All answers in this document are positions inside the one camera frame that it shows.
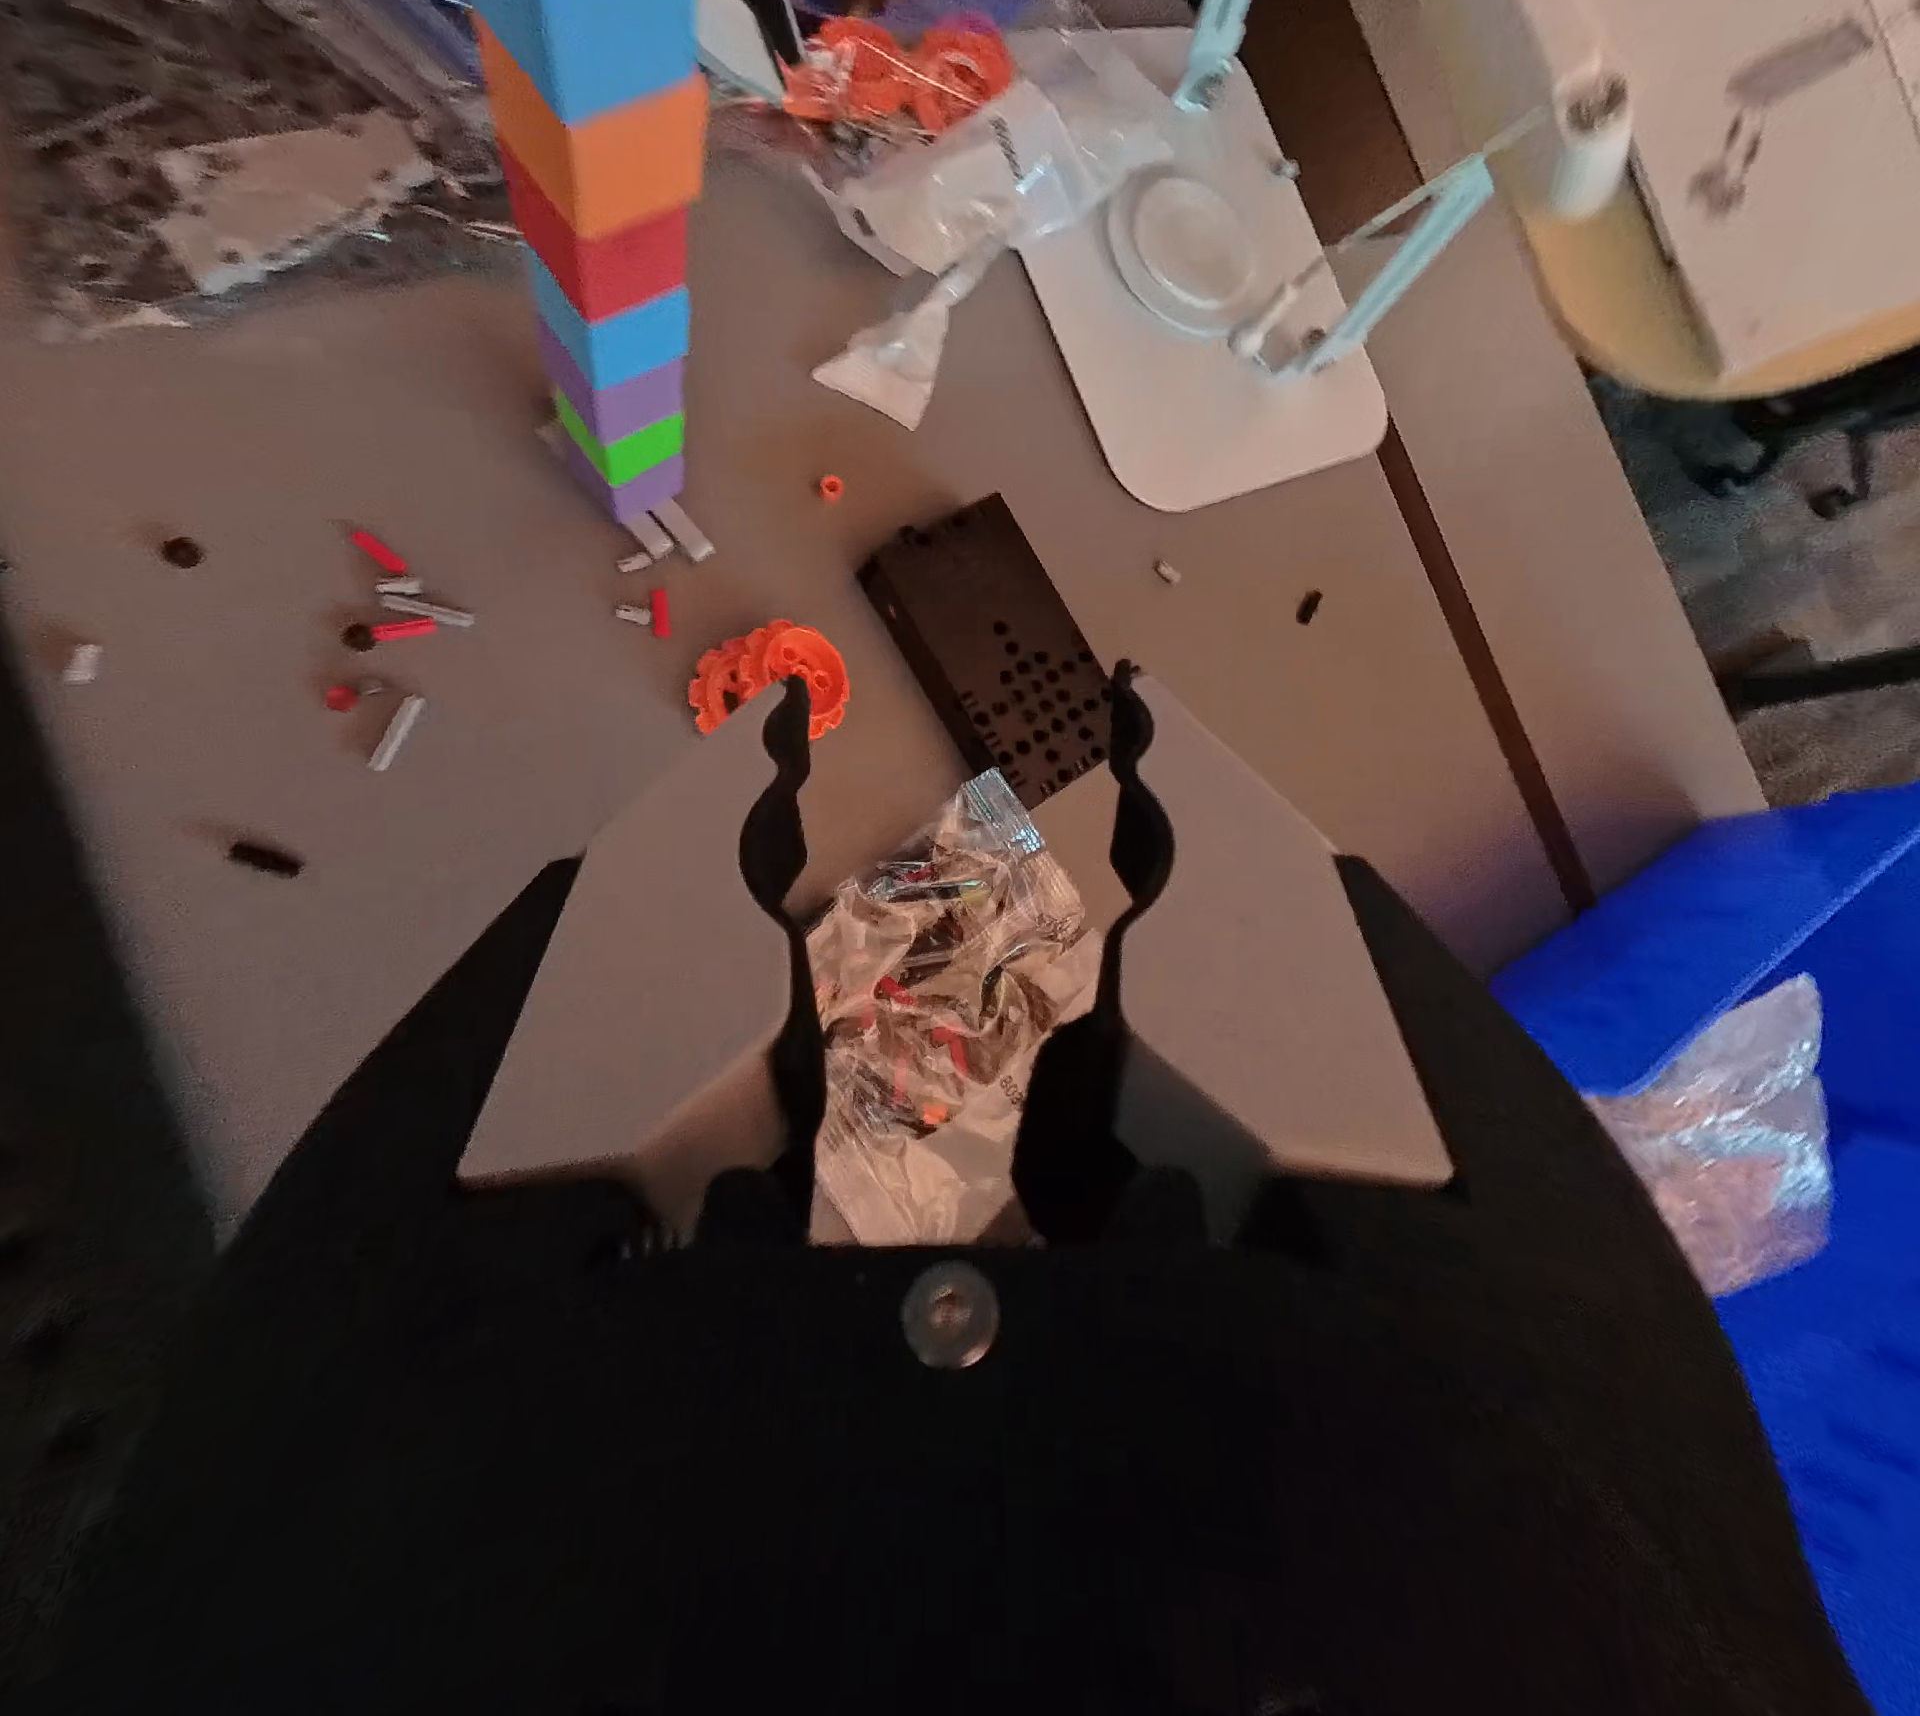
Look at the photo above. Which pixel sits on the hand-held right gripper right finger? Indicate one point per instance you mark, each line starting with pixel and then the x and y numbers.
pixel 1275 996

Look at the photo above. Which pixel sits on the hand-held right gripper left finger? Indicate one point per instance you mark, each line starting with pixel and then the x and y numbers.
pixel 645 996

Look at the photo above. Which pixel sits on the orange foam cube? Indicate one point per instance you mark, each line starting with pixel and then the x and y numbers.
pixel 631 157

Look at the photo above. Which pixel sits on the white plastic pouch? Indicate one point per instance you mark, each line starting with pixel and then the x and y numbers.
pixel 931 187

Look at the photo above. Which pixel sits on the red foam cube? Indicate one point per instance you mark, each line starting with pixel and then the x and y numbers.
pixel 623 260

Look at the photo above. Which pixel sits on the green foam cube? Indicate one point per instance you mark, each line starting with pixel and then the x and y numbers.
pixel 645 449

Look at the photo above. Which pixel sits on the clear bag of grey parts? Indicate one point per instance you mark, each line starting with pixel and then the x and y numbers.
pixel 225 20

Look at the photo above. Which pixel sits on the small clear bag of parts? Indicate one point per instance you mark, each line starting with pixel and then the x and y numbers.
pixel 931 981

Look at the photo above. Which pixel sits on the orange gear stack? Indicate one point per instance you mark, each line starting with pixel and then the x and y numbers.
pixel 764 675

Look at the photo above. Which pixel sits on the grey axle rod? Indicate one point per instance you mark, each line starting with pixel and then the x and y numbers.
pixel 398 735

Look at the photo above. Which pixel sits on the grey ribbed pin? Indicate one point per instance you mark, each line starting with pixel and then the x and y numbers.
pixel 428 610

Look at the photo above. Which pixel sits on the black perforated control box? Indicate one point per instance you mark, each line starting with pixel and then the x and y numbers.
pixel 974 636

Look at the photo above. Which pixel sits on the crumpled clear plastic bag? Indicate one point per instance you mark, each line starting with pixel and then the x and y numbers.
pixel 1725 1131

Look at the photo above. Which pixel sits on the white metal stand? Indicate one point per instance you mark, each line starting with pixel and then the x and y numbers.
pixel 1231 427

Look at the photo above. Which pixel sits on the small black nut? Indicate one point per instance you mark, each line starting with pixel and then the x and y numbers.
pixel 181 551

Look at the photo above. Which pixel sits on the black chair base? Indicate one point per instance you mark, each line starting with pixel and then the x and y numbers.
pixel 1800 471

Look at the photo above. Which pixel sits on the tan round table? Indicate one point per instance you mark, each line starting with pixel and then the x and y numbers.
pixel 1635 320

